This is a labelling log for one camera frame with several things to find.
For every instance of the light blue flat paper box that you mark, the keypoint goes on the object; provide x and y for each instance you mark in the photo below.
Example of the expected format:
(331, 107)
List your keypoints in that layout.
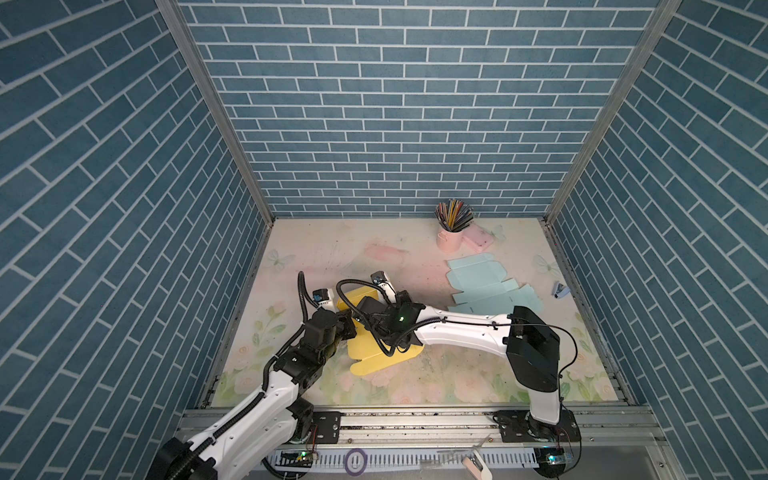
(485, 289)

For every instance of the aluminium corner post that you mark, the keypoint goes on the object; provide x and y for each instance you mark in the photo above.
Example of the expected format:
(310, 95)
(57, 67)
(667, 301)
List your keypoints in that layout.
(656, 26)
(173, 17)

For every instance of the pink flat paper box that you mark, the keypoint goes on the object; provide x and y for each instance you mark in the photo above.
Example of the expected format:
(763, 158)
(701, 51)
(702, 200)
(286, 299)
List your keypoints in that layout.
(477, 239)

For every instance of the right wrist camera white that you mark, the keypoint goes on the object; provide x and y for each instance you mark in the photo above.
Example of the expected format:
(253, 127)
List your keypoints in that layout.
(386, 289)

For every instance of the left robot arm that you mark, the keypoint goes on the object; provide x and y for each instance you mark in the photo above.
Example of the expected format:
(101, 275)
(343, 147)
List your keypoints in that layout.
(269, 417)

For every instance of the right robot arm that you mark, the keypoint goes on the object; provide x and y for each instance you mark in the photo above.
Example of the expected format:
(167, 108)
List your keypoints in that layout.
(531, 347)

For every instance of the pink metal pencil cup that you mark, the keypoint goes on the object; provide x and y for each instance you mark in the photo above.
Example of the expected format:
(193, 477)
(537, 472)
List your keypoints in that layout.
(449, 241)

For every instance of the yellow paper box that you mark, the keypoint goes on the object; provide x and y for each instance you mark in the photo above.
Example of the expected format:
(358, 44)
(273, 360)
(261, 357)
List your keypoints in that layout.
(363, 348)

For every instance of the white pink clip tool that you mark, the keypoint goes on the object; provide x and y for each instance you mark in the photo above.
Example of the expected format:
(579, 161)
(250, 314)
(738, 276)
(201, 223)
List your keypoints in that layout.
(476, 466)

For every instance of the coloured pencils bundle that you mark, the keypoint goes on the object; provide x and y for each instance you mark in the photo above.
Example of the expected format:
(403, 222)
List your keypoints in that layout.
(454, 215)

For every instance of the aluminium corner post right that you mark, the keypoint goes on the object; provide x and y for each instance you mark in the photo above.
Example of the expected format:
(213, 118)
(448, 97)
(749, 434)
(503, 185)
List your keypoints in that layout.
(656, 26)

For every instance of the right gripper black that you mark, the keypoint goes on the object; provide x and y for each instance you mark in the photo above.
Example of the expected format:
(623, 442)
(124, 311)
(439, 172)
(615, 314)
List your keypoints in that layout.
(404, 299)

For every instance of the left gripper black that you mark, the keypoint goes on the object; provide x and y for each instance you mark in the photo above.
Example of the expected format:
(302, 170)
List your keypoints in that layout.
(345, 320)

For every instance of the aluminium corner post left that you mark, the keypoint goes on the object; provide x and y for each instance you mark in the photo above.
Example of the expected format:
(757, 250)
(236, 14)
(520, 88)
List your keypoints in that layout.
(173, 17)

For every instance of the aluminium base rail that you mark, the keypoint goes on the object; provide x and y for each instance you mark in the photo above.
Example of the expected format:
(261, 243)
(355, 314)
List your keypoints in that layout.
(499, 433)

